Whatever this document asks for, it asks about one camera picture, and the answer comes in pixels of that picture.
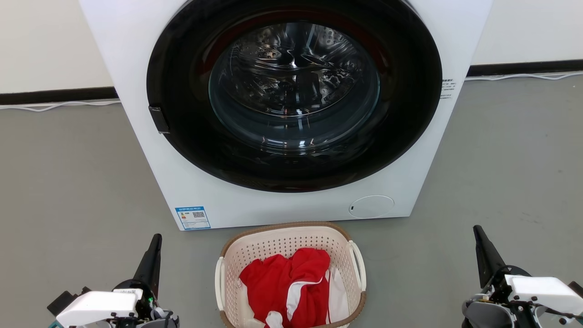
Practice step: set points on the cream perforated laundry basket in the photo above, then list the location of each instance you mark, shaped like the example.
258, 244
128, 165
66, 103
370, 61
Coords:
278, 239

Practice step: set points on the black baseboard strip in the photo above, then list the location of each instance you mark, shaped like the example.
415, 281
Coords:
524, 68
54, 95

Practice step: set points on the red garment with white stripe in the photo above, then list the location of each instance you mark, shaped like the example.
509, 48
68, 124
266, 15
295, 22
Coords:
273, 284

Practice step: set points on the blue energy label sticker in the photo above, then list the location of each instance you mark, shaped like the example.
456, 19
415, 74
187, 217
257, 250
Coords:
192, 218

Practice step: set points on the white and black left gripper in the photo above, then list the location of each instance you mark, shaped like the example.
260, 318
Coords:
97, 309

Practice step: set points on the white front-load washing machine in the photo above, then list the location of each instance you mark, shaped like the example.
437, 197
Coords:
132, 50

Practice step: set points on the small printed text label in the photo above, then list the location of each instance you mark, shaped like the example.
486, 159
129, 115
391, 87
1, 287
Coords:
447, 89

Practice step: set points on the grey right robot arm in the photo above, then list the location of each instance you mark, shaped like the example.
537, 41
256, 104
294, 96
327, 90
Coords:
485, 315

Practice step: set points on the round black washing machine door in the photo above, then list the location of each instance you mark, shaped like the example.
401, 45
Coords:
182, 136

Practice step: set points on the steel washing machine drum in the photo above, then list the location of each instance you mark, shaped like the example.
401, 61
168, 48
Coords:
294, 86

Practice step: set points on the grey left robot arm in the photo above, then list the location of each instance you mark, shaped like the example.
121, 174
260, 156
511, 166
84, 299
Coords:
159, 321

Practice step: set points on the round white filter cover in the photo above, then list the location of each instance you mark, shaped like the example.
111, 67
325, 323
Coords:
371, 207

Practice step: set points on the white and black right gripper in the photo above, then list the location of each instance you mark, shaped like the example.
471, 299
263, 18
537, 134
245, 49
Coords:
542, 292

